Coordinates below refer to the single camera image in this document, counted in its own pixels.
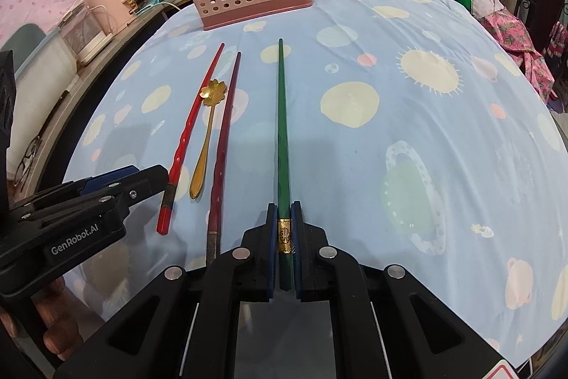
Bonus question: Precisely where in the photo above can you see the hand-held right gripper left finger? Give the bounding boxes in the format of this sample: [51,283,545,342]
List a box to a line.
[58,202,278,379]

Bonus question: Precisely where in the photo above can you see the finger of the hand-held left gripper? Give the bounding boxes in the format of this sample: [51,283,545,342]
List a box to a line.
[44,164,170,240]
[66,166,141,199]

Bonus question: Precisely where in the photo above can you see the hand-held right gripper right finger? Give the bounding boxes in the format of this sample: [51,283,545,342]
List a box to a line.
[290,202,507,379]

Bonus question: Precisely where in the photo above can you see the red chopstick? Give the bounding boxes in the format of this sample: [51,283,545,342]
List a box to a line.
[156,43,226,235]

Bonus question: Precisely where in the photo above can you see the twisted dark brown chopstick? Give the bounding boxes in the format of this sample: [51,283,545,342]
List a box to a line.
[205,52,243,266]

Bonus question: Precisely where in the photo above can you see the green chopstick gold band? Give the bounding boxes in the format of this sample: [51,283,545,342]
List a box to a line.
[275,38,296,292]

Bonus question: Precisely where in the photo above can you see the gold flower spoon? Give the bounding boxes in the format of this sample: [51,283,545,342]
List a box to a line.
[189,79,228,199]

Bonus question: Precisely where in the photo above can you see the person's left hand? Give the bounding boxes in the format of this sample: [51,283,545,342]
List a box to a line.
[38,275,85,359]

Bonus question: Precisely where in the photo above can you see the eyeglasses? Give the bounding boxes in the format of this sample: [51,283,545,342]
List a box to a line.
[13,135,43,189]

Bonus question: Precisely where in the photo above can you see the blue planet print tablecloth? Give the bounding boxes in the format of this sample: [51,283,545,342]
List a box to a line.
[66,0,568,366]

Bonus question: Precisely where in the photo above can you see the white tub blue rim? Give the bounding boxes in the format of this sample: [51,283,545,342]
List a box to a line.
[11,26,78,96]

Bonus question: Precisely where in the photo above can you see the white appliance clear lid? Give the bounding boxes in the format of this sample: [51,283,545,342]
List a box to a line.
[60,1,118,66]

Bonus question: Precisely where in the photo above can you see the grey-blue plastic lid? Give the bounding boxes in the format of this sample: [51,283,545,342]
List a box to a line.
[0,23,45,51]

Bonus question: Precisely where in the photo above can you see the pink printed cloth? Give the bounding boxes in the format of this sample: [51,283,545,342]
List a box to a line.
[477,6,568,113]

